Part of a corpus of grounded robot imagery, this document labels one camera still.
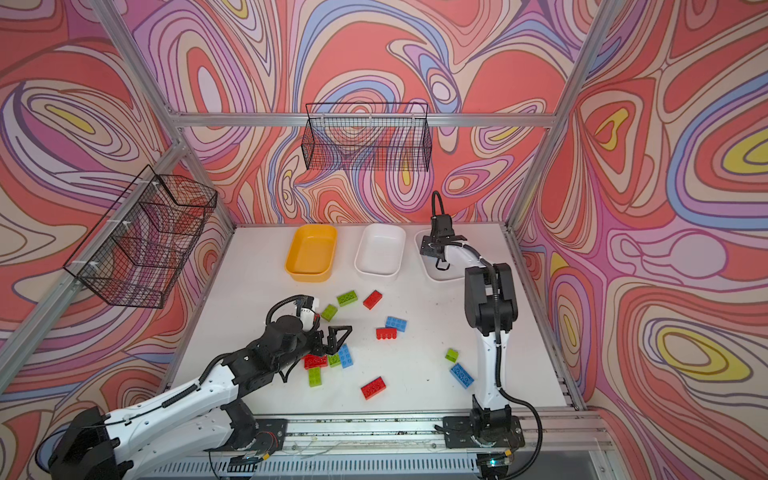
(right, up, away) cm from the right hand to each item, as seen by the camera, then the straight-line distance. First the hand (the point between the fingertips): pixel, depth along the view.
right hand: (438, 251), depth 106 cm
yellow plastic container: (-47, -1, +2) cm, 47 cm away
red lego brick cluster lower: (-39, -31, -23) cm, 55 cm away
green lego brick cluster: (-34, -32, -20) cm, 51 cm away
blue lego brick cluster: (-31, -30, -22) cm, 48 cm away
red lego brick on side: (-19, -25, -17) cm, 36 cm away
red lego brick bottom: (-23, -38, -25) cm, 51 cm away
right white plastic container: (-2, -1, -36) cm, 36 cm away
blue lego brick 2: (+2, -35, -25) cm, 43 cm away
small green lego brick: (-37, -19, -12) cm, 44 cm away
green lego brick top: (-32, -15, -10) cm, 37 cm away
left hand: (-32, -20, -27) cm, 46 cm away
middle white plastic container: (-21, 0, +3) cm, 21 cm away
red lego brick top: (-24, -16, -8) cm, 30 cm away
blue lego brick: (-16, -22, -15) cm, 32 cm away
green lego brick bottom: (-39, -35, -25) cm, 58 cm away
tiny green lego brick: (0, -30, -21) cm, 37 cm away
